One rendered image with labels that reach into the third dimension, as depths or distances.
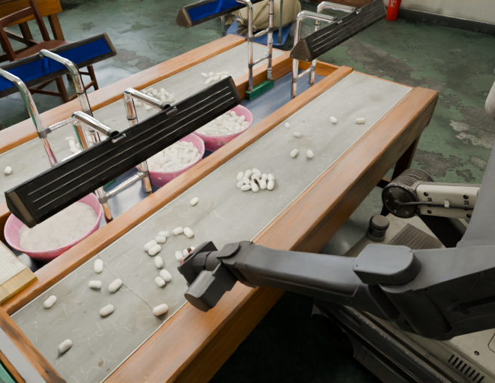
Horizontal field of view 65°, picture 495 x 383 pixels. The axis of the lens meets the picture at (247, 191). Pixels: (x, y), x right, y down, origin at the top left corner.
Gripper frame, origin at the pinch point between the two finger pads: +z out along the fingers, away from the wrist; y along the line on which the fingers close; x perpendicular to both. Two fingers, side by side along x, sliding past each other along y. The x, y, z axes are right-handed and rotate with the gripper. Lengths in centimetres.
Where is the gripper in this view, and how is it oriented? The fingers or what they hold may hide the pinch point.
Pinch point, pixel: (183, 265)
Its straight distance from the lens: 96.6
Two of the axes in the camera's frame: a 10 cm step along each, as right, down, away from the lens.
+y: -6.3, 5.1, -5.9
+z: -6.0, 1.7, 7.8
